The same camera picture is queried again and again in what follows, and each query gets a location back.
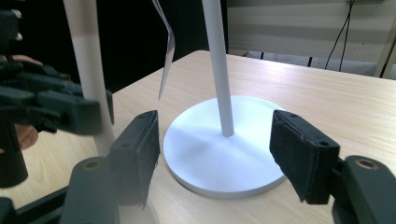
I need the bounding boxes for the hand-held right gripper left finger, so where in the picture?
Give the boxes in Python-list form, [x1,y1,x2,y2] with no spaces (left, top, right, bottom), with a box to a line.
[108,109,162,209]

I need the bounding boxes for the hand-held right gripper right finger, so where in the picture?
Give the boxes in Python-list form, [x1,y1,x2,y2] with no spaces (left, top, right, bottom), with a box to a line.
[269,109,341,205]

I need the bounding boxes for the white utensil hook stand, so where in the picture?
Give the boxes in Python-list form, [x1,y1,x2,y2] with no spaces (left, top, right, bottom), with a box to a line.
[163,0,290,201]

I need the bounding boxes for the steel ladle with brown handle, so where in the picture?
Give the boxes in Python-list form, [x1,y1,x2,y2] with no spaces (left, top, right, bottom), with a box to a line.
[151,0,177,102]

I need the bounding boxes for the black curtain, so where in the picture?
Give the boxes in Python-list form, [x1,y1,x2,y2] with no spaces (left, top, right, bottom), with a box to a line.
[0,0,229,94]

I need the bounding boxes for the black floor cable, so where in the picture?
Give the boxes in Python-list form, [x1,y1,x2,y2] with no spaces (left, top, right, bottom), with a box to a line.
[324,0,357,72]

